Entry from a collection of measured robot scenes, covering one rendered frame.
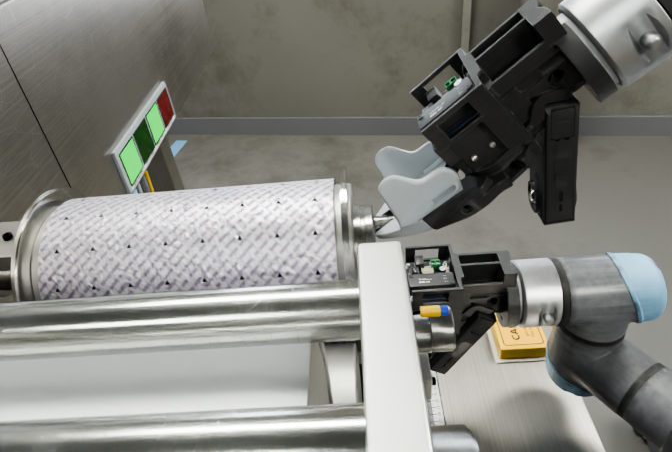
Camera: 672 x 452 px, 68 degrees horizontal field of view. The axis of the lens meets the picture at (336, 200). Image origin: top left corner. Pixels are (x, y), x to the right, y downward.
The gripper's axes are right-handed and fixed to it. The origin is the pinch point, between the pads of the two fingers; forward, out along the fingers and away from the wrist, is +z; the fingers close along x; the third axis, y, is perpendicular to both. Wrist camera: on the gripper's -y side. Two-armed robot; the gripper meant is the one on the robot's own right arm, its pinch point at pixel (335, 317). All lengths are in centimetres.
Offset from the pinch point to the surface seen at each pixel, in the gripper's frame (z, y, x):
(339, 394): -1.8, 14.3, 19.2
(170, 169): 46, -22, -72
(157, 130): 29.4, 8.2, -35.6
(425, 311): -8.6, 14.4, 12.3
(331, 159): 14, -109, -214
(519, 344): -25.3, -16.6, -7.2
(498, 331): -22.9, -16.6, -9.7
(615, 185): -130, -109, -168
